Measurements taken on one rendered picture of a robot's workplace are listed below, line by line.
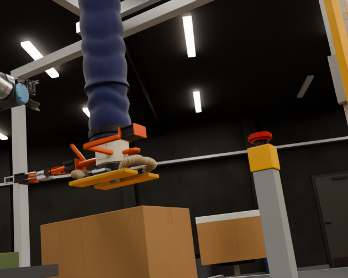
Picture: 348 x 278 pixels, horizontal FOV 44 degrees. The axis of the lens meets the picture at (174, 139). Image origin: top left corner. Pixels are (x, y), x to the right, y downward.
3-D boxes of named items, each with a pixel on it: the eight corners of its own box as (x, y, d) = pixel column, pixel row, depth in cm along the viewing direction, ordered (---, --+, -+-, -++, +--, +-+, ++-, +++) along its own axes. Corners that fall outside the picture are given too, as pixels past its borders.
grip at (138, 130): (146, 138, 182) (145, 126, 183) (135, 134, 174) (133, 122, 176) (130, 142, 185) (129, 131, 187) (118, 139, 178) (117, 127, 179)
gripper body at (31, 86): (37, 96, 207) (16, 89, 197) (24, 101, 211) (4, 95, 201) (36, 81, 209) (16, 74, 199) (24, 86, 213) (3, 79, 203)
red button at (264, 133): (277, 146, 126) (274, 133, 127) (269, 143, 120) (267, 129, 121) (254, 151, 129) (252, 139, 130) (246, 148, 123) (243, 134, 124)
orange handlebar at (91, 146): (161, 149, 207) (161, 142, 207) (124, 138, 181) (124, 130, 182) (24, 184, 248) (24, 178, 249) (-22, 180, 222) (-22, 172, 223)
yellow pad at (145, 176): (159, 178, 218) (158, 168, 219) (148, 176, 209) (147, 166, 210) (105, 190, 233) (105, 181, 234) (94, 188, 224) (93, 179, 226)
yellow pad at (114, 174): (138, 174, 201) (137, 164, 203) (125, 172, 193) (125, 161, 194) (82, 187, 217) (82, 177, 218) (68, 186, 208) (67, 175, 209)
